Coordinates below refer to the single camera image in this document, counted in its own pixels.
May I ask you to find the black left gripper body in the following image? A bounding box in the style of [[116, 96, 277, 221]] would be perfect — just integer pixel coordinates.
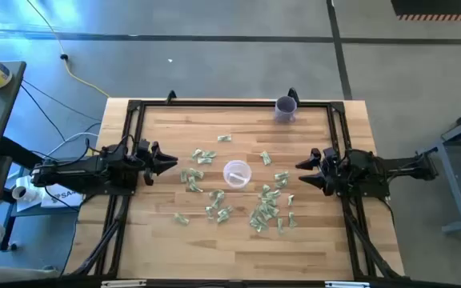
[[133, 151, 155, 187]]

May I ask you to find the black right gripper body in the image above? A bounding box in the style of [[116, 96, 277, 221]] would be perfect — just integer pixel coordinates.
[[319, 158, 350, 198]]

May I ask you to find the clear plastic cup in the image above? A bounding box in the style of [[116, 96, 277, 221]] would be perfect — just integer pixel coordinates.
[[222, 159, 253, 190]]

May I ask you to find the lavender faceted mug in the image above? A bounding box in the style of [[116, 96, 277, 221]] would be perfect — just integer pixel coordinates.
[[274, 95, 298, 124]]

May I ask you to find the white printed sheet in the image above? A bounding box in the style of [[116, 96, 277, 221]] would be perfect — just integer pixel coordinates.
[[40, 182, 86, 209]]

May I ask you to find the blue-grey metal cart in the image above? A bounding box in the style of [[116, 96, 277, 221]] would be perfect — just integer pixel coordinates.
[[415, 102, 461, 235]]

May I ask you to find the white paper sheet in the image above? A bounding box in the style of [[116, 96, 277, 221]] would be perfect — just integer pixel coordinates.
[[15, 194, 44, 214]]

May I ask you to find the white pipe fitting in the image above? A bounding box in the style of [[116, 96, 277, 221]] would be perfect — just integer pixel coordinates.
[[11, 175, 40, 203]]

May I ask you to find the black slanted beam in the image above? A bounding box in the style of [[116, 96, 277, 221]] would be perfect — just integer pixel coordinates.
[[0, 136, 46, 171]]

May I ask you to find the dark blue shelf stand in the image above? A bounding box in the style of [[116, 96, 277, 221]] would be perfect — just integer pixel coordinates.
[[0, 166, 82, 253]]

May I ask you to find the black hazard-striped mat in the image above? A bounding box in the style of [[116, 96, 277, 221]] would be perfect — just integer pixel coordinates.
[[390, 0, 461, 22]]

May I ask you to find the thin white cable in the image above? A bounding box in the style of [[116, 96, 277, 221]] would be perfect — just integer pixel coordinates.
[[45, 122, 102, 158]]

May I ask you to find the black diagonal frame strut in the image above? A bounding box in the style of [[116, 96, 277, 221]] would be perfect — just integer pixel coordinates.
[[342, 198, 403, 279], [66, 194, 132, 278]]

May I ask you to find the thin black cable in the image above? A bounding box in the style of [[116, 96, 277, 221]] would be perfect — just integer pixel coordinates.
[[21, 78, 103, 122], [19, 83, 68, 143]]

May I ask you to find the silver metal bracket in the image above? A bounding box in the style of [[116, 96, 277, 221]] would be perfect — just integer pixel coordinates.
[[101, 279, 147, 288], [325, 281, 371, 288]]

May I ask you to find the yellow extension cable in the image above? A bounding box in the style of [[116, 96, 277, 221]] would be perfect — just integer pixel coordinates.
[[25, 0, 112, 99]]

